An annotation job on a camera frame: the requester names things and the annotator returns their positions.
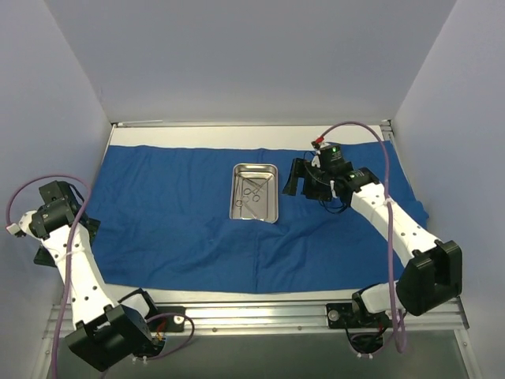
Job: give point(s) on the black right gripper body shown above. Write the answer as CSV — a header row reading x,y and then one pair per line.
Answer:
x,y
299,178

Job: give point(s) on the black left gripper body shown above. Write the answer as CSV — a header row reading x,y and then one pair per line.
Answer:
x,y
88,227

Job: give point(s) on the blue surgical drape cloth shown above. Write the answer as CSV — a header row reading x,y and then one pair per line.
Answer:
x,y
165,224

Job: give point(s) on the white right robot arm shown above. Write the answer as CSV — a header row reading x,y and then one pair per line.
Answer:
x,y
432,269

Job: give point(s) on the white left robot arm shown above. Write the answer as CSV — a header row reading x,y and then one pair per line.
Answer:
x,y
105,329

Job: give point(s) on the stainless steel instrument tray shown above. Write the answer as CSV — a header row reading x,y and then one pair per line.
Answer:
x,y
270,194

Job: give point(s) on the steel forceps upper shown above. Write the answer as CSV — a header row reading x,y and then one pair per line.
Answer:
x,y
253,189

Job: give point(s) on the steel forceps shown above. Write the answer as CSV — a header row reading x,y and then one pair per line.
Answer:
x,y
239,199
253,189

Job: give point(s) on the steel forceps lower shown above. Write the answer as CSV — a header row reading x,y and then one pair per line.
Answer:
x,y
239,199

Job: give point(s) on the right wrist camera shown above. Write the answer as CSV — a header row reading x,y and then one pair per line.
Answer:
x,y
331,158

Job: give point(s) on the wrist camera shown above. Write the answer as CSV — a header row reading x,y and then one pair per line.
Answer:
x,y
58,190
331,158

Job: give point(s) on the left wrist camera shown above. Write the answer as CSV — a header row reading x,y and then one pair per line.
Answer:
x,y
58,190

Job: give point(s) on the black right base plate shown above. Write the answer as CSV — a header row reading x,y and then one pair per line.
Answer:
x,y
341,315

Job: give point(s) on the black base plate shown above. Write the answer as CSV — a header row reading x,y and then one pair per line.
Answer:
x,y
341,315
126,321

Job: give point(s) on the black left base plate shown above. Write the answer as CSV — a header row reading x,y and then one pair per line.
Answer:
x,y
126,321

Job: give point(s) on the aluminium front rail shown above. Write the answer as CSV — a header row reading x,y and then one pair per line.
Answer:
x,y
275,316

